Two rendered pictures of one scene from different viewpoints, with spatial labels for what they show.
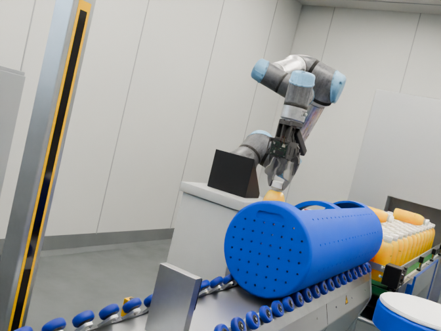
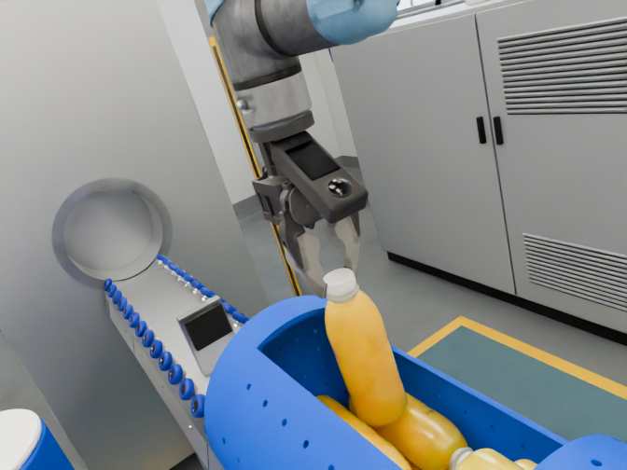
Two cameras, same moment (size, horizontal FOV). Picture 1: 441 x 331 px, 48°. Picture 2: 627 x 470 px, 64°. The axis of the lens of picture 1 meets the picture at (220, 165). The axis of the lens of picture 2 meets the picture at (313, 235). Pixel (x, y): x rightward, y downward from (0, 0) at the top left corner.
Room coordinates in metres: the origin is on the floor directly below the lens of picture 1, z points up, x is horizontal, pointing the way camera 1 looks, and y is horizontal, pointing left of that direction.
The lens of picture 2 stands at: (1.83, -0.65, 1.56)
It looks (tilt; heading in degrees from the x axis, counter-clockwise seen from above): 22 degrees down; 122
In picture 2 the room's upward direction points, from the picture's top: 17 degrees counter-clockwise
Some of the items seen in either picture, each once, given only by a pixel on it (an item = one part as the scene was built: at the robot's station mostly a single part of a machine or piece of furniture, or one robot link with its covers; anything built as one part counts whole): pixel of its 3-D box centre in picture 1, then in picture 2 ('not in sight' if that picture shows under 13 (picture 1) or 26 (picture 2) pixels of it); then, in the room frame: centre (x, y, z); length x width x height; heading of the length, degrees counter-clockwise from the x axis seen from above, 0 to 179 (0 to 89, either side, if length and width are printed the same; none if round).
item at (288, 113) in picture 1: (294, 115); (272, 103); (1.54, -0.18, 1.50); 0.08 x 0.08 x 0.05
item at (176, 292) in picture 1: (174, 303); (212, 337); (1.07, 0.03, 1.00); 0.10 x 0.04 x 0.15; 59
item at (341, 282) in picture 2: (277, 185); (340, 284); (1.56, -0.19, 1.27); 0.04 x 0.04 x 0.02
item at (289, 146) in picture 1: (285, 140); (293, 171); (1.53, -0.18, 1.42); 0.09 x 0.08 x 0.12; 149
